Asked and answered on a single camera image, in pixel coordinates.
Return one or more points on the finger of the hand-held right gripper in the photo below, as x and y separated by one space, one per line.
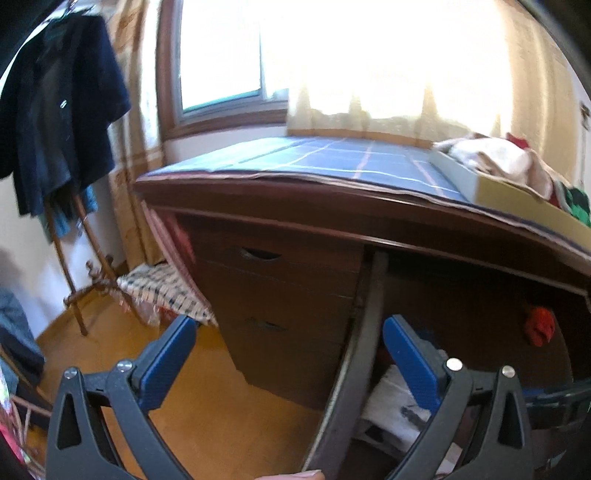
558 404

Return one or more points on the rust red garment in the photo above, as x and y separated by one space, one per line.
538 325

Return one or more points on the navy hanging jacket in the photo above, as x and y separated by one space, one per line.
60 115

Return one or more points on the small wooden drawer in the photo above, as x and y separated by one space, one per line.
314 323
314 254

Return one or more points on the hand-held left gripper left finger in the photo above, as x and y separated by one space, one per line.
166 364

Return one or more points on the white folded printed cloth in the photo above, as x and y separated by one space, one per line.
392 401

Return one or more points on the green black striped sock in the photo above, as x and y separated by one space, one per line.
577 203

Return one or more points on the cream sheer curtain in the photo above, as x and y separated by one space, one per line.
323 115

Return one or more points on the beige underwear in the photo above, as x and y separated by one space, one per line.
489 157

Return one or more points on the blue plaid cloth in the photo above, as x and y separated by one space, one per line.
323 157

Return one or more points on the checked cloth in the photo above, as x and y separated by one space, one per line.
157 286

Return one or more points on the wooden coat rack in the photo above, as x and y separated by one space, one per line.
78 295

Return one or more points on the beige shallow cardboard box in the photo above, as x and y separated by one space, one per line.
508 196

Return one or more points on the wood-framed window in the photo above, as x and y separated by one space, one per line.
217 55

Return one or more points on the pink striped cloth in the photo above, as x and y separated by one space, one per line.
171 240

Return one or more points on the dark wooden dresser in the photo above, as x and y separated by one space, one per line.
254 207

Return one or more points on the beige patterned curtain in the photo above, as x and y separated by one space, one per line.
134 138

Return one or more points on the teal garment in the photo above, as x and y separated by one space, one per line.
60 221

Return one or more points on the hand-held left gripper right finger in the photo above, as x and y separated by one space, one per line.
411 364

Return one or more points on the metal flower ornament stand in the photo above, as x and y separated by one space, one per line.
585 115

